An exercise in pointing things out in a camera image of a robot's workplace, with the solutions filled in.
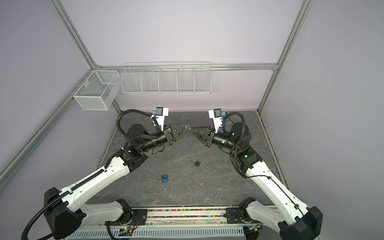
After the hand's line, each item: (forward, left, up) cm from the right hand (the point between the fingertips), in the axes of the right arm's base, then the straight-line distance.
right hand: (191, 131), depth 60 cm
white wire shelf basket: (+52, +19, -8) cm, 56 cm away
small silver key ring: (-8, -4, -39) cm, 40 cm away
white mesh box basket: (+43, +63, -11) cm, 77 cm away
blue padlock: (-5, +18, -39) cm, 43 cm away
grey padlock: (+4, -1, -38) cm, 38 cm away
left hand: (0, 0, +2) cm, 2 cm away
